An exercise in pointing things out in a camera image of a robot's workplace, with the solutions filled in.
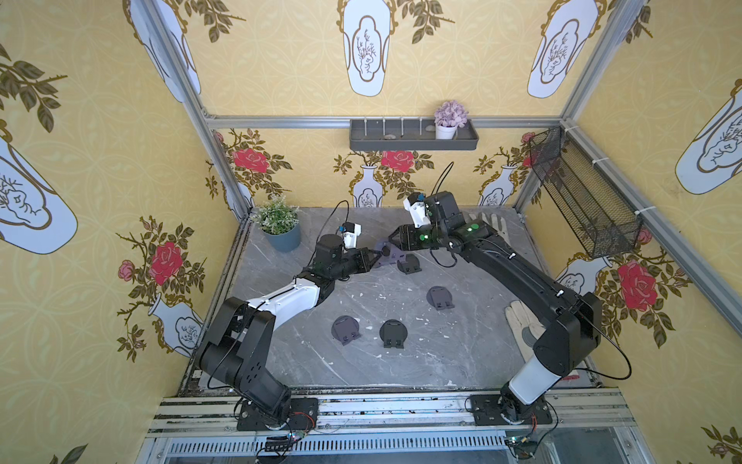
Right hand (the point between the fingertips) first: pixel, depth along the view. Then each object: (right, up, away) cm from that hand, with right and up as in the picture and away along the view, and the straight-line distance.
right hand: (394, 241), depth 79 cm
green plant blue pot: (-38, +6, +18) cm, 42 cm away
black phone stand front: (0, -28, +9) cm, 29 cm away
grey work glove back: (+43, +7, +38) cm, 58 cm away
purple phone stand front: (-14, -27, +9) cm, 32 cm away
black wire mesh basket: (+62, +5, +5) cm, 62 cm away
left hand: (-3, -4, +6) cm, 8 cm away
